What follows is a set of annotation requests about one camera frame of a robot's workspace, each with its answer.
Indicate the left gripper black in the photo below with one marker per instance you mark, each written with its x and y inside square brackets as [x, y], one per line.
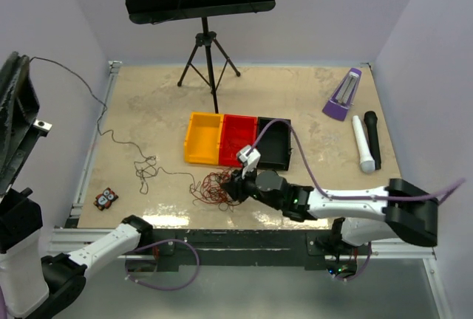
[19, 128]

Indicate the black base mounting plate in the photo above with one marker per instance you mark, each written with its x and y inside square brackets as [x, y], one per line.
[309, 249]

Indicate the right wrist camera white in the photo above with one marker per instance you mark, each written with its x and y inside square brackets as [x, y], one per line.
[249, 157]

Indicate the purple metronome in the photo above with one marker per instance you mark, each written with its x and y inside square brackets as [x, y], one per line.
[341, 100]

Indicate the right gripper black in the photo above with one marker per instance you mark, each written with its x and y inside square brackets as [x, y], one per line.
[236, 188]

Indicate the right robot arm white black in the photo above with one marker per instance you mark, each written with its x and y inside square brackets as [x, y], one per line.
[398, 210]

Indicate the black plastic bin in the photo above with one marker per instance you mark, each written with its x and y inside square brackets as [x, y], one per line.
[275, 147]

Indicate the yellow plastic bin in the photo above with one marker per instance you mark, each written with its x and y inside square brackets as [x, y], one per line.
[202, 141]

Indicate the black microphone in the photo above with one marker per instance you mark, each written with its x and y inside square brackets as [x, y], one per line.
[371, 123]

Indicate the red plastic bin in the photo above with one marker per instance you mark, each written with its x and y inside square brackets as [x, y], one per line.
[237, 132]

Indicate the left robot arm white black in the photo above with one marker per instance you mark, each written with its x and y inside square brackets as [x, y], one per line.
[36, 284]

